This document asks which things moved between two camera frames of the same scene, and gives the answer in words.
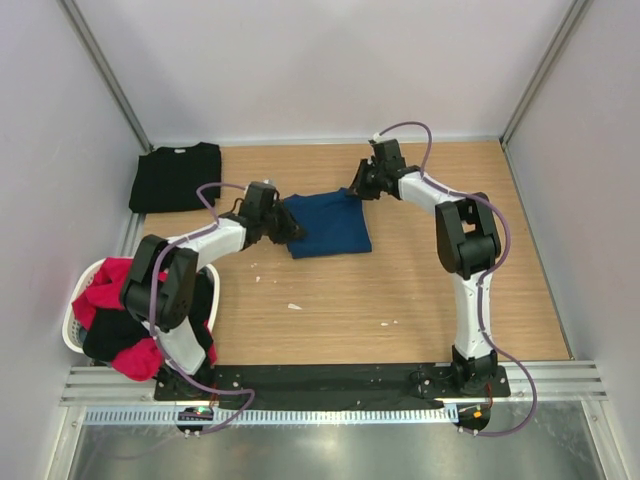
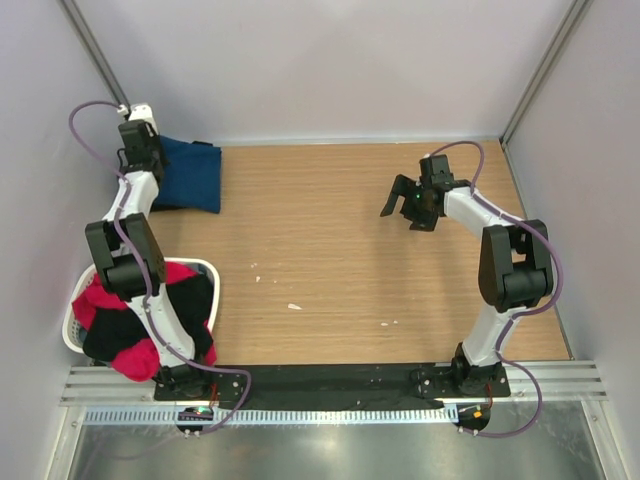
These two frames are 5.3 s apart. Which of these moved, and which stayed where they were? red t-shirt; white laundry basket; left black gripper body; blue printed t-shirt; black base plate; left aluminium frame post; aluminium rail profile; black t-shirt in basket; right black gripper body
Moved: left black gripper body; blue printed t-shirt; right black gripper body
Stayed: left aluminium frame post; black base plate; black t-shirt in basket; white laundry basket; red t-shirt; aluminium rail profile
